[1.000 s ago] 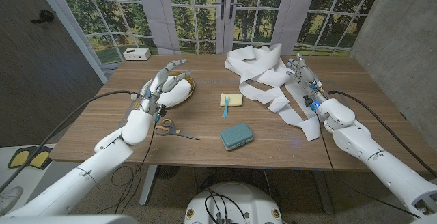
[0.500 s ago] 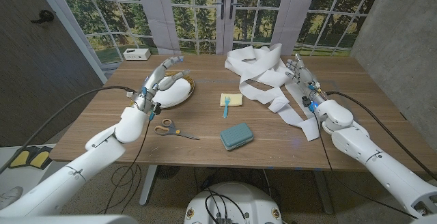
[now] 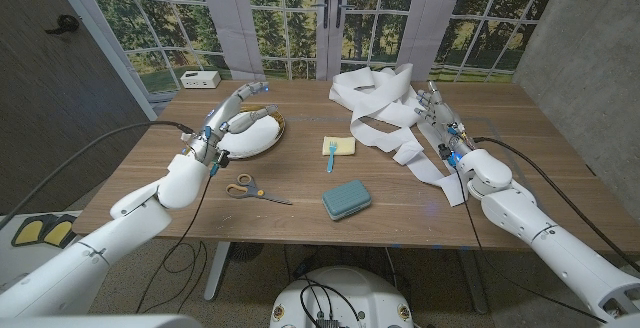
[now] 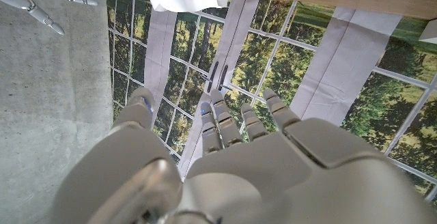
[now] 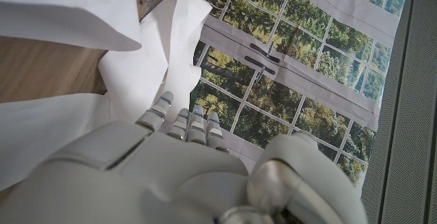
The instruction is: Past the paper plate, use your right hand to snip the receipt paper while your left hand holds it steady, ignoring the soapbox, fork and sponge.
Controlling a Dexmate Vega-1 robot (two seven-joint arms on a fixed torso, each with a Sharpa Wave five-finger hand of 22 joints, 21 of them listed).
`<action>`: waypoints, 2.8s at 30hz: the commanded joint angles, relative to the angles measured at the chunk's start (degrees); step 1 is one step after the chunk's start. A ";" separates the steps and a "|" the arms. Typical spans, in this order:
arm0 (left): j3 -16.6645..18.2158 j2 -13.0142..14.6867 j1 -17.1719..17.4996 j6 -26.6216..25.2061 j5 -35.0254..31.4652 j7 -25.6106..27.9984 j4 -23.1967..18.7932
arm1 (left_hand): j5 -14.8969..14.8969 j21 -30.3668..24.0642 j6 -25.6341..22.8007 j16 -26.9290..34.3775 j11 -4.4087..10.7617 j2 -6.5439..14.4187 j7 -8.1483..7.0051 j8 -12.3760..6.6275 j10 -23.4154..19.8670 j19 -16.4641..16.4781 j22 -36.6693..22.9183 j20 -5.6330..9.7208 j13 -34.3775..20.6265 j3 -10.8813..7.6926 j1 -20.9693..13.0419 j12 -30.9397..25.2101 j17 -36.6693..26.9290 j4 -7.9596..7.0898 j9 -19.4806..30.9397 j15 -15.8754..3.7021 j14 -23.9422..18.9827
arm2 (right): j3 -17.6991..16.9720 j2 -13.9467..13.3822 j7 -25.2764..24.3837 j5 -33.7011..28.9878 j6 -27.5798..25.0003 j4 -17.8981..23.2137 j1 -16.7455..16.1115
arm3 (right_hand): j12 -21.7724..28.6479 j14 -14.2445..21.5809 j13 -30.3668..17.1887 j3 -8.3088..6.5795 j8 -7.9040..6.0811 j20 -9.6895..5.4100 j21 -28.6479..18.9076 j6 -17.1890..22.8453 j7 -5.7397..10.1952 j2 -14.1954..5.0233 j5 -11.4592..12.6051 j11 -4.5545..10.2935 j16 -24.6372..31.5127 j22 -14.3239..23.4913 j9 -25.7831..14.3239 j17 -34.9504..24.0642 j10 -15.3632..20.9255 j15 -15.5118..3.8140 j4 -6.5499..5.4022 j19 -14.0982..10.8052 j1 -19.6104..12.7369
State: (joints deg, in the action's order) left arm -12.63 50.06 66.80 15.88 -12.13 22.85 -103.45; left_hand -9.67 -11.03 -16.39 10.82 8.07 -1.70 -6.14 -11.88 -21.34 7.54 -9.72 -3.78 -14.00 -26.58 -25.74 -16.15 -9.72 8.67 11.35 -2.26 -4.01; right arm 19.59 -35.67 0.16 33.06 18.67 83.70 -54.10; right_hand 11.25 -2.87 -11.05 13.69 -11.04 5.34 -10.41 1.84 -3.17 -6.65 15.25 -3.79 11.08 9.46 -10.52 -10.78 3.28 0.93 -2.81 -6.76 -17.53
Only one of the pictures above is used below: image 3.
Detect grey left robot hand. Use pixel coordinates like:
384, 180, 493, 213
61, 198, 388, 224
182, 81, 280, 169

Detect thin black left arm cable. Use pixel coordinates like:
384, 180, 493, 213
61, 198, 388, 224
134, 167, 214, 314

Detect white robot torso base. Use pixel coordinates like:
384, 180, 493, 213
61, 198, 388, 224
269, 266, 415, 328

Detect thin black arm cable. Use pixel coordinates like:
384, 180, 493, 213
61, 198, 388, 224
134, 167, 214, 314
452, 165, 609, 324

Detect white receipt paper strip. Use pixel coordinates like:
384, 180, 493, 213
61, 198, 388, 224
328, 62, 469, 208

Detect gold rimmed paper plate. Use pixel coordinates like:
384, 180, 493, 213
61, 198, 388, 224
214, 105, 287, 160

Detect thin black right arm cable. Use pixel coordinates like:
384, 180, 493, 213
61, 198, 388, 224
452, 165, 609, 324

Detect yellow black foot pad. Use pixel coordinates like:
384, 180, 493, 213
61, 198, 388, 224
10, 215, 59, 248
42, 213, 79, 249

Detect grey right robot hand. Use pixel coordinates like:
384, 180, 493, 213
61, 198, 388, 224
413, 80, 474, 162

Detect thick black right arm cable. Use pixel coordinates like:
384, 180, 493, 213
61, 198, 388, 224
472, 136, 640, 272

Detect grey orange scissors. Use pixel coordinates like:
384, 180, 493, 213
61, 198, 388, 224
225, 173, 294, 207

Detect printed window backdrop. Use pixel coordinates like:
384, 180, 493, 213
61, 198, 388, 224
47, 0, 566, 119

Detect black door handle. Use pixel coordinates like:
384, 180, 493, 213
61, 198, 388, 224
44, 14, 80, 36

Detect black torso cable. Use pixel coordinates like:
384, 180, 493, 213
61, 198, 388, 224
294, 275, 364, 328

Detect grey table leg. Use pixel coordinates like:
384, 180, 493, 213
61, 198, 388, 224
457, 249, 490, 315

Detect yellow sponge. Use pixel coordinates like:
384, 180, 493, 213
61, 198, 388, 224
322, 135, 357, 157

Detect teal soapbox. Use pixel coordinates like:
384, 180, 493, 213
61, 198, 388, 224
321, 178, 373, 222

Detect dark round floor fan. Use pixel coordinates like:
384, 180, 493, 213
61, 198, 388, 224
228, 241, 265, 263

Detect white power box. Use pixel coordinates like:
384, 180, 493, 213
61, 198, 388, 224
179, 70, 222, 90

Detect white table leg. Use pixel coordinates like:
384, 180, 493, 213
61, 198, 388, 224
203, 241, 234, 302

